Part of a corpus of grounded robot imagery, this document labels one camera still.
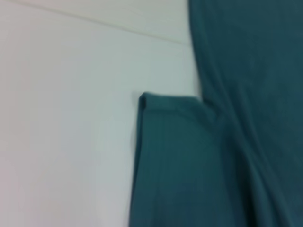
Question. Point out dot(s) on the teal t-shirt with FREE print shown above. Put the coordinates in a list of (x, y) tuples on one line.
[(236, 142)]

